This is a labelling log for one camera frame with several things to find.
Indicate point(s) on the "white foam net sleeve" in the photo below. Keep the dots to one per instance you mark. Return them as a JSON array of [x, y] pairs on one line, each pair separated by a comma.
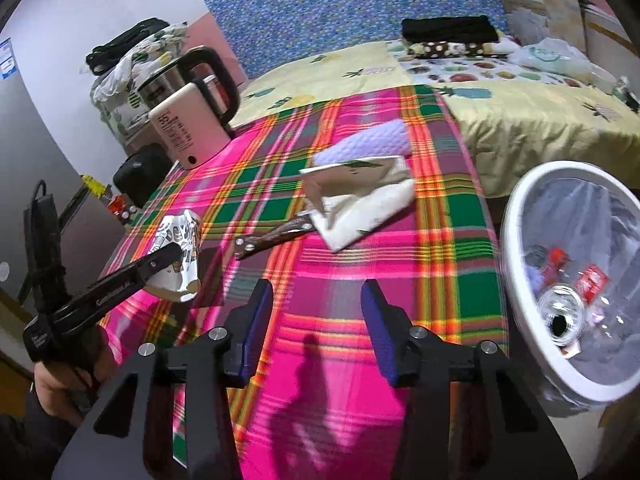
[[365, 142]]

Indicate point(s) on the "fruit-print sheet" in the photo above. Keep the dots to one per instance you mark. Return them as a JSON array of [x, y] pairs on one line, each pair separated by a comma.
[[465, 67]]

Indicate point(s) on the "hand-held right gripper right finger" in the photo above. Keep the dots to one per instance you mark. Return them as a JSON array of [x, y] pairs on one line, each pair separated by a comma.
[[382, 335]]

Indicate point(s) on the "clear bin liner bag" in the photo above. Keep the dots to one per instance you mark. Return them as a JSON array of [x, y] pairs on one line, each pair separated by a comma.
[[590, 210]]

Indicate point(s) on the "yellow pineapple bedsheet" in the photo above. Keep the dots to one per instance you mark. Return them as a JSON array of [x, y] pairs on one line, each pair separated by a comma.
[[525, 125]]

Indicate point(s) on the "person's left hand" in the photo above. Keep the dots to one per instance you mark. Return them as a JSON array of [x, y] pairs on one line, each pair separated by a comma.
[[57, 390]]

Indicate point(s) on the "blue wall label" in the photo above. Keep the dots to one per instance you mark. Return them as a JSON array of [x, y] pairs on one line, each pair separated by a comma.
[[6, 59]]

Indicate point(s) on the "blue floral cloth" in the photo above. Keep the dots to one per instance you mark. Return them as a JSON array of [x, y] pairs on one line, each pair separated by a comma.
[[350, 5]]

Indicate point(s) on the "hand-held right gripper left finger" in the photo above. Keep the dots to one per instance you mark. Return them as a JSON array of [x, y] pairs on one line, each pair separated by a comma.
[[252, 330]]

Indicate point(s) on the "patterned white wrapper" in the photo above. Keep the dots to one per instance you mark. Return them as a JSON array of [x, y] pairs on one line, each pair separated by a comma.
[[177, 255]]

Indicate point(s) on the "cream electric kettle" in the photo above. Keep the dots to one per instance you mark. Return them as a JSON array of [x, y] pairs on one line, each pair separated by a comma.
[[185, 125]]

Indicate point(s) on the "white carton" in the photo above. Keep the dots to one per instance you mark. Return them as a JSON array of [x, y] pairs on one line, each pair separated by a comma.
[[360, 200]]

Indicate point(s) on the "brown polka-dot cloth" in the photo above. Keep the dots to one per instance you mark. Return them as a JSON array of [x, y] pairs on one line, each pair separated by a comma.
[[450, 49]]

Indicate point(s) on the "red toy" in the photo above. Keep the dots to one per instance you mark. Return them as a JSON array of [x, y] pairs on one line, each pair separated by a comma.
[[122, 209]]

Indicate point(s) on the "white plastic bag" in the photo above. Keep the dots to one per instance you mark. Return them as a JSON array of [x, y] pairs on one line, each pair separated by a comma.
[[550, 57]]

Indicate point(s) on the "black folded cloth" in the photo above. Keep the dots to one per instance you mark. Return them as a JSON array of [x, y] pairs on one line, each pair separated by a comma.
[[450, 29]]

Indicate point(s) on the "white trash bin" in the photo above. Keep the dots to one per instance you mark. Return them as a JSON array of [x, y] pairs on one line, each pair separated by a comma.
[[520, 260]]

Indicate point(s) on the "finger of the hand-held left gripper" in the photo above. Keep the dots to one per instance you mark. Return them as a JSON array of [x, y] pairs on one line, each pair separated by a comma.
[[145, 269]]

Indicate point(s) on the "black suitcase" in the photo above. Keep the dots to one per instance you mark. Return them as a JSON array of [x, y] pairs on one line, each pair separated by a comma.
[[140, 172]]

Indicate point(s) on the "pineapple-print cover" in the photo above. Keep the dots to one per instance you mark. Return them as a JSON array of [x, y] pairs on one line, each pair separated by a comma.
[[150, 55]]

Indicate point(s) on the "plaid tablecloth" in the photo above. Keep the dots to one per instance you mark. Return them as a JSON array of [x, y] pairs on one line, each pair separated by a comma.
[[350, 270]]

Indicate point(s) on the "black bag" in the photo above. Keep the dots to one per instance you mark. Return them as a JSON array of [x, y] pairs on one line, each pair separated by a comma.
[[125, 40]]

